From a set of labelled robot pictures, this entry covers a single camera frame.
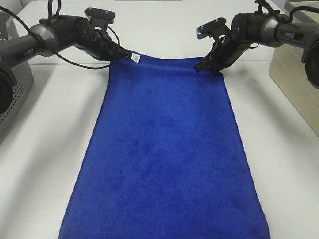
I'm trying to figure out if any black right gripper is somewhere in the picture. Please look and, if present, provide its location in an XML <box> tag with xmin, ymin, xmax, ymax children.
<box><xmin>195</xmin><ymin>26</ymin><xmax>253</xmax><ymax>73</ymax></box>

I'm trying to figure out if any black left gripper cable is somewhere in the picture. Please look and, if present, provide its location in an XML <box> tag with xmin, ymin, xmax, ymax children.
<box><xmin>0</xmin><ymin>0</ymin><xmax>120</xmax><ymax>69</ymax></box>

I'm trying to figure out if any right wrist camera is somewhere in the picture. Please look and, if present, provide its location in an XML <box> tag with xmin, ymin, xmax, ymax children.
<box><xmin>196</xmin><ymin>17</ymin><xmax>230</xmax><ymax>41</ymax></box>

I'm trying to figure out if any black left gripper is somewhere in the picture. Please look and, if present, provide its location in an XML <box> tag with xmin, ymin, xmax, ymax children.
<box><xmin>75</xmin><ymin>17</ymin><xmax>132</xmax><ymax>61</ymax></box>

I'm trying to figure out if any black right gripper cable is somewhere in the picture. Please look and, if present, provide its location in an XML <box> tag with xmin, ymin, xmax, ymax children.
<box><xmin>254</xmin><ymin>0</ymin><xmax>319</xmax><ymax>25</ymax></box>

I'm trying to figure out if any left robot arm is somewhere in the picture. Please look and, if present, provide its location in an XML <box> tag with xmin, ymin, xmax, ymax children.
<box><xmin>0</xmin><ymin>15</ymin><xmax>133</xmax><ymax>113</ymax></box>

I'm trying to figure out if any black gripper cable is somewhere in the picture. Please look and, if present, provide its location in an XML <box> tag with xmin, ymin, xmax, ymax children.
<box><xmin>0</xmin><ymin>0</ymin><xmax>120</xmax><ymax>69</ymax></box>
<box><xmin>254</xmin><ymin>0</ymin><xmax>319</xmax><ymax>25</ymax></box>

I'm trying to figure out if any blue microfibre towel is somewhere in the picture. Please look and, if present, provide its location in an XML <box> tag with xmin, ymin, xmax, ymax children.
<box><xmin>59</xmin><ymin>55</ymin><xmax>270</xmax><ymax>239</ymax></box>

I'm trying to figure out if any grey perforated plastic basket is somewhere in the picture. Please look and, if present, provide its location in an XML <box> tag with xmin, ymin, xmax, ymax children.
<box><xmin>0</xmin><ymin>12</ymin><xmax>35</xmax><ymax>144</ymax></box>

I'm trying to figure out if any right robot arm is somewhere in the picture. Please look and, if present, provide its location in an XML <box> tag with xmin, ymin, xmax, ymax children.
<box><xmin>195</xmin><ymin>12</ymin><xmax>319</xmax><ymax>88</ymax></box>

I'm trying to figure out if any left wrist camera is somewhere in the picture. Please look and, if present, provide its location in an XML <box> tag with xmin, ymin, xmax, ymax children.
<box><xmin>85</xmin><ymin>7</ymin><xmax>116</xmax><ymax>31</ymax></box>

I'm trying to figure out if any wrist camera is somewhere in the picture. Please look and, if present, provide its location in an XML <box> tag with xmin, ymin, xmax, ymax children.
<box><xmin>196</xmin><ymin>17</ymin><xmax>230</xmax><ymax>41</ymax></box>
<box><xmin>85</xmin><ymin>7</ymin><xmax>116</xmax><ymax>31</ymax></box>

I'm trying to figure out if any beige bin with grey rim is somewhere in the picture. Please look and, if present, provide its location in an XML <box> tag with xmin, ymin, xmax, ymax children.
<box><xmin>269</xmin><ymin>11</ymin><xmax>319</xmax><ymax>134</ymax></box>

